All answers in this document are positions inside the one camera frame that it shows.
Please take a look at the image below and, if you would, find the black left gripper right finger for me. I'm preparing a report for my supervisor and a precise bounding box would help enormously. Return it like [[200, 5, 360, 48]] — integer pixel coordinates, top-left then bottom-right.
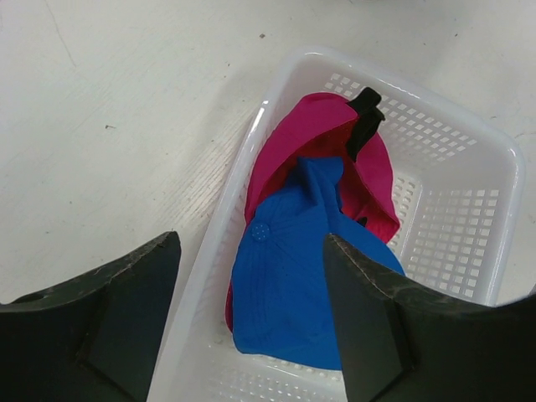
[[323, 234, 535, 401]]

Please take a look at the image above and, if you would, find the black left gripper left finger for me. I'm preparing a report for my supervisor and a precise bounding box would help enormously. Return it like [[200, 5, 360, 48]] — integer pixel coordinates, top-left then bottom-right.
[[1, 231, 181, 401]]

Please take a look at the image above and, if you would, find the blue baseball cap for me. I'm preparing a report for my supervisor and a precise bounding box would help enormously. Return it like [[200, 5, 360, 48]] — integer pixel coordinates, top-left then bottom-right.
[[230, 157, 404, 370]]

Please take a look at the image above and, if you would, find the white plastic basket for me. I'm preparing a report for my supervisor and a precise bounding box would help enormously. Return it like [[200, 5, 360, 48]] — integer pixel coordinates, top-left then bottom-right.
[[148, 46, 525, 401]]

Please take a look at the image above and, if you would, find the pink baseball cap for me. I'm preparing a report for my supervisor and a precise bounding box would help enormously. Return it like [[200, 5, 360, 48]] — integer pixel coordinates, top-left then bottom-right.
[[226, 89, 399, 331]]

